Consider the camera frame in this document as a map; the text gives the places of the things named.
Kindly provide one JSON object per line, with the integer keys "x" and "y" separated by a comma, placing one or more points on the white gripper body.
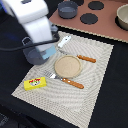
{"x": 39, "y": 31}

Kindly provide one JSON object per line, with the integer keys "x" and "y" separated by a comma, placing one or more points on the yellow toy box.
{"x": 35, "y": 83}

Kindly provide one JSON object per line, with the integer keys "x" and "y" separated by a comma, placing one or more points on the light blue toy carton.
{"x": 49, "y": 52}

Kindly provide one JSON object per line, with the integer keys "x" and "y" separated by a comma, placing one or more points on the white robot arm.
{"x": 31, "y": 14}

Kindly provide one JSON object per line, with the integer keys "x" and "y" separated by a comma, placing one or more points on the dark grey pot on stove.
{"x": 67, "y": 9}

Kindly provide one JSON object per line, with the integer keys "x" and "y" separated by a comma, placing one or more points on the round wooden plate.
{"x": 68, "y": 66}

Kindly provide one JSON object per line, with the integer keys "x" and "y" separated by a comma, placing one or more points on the beige bowl on stove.
{"x": 122, "y": 14}

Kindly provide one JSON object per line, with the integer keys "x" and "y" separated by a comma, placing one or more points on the grey pot with handle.
{"x": 31, "y": 54}

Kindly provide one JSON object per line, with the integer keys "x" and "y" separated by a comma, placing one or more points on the fork with wooden handle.
{"x": 70, "y": 82}

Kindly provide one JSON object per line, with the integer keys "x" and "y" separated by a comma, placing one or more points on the knife with wooden handle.
{"x": 79, "y": 56}

